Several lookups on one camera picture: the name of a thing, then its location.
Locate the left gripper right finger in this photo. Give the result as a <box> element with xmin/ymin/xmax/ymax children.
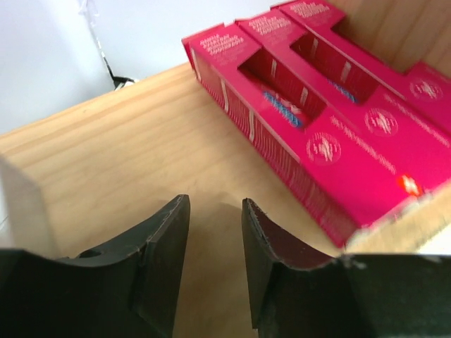
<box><xmin>241</xmin><ymin>199</ymin><xmax>450</xmax><ymax>337</ymax></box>

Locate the wooden two-tier shelf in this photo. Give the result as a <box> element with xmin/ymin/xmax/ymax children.
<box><xmin>0</xmin><ymin>0</ymin><xmax>451</xmax><ymax>338</ymax></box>

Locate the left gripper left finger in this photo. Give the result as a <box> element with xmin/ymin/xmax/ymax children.
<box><xmin>1</xmin><ymin>194</ymin><xmax>190</xmax><ymax>337</ymax></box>

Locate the pink toothpaste box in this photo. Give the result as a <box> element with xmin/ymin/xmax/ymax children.
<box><xmin>234</xmin><ymin>8</ymin><xmax>451</xmax><ymax>170</ymax></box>
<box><xmin>183</xmin><ymin>17</ymin><xmax>450</xmax><ymax>250</ymax></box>
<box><xmin>280</xmin><ymin>0</ymin><xmax>451</xmax><ymax>134</ymax></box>

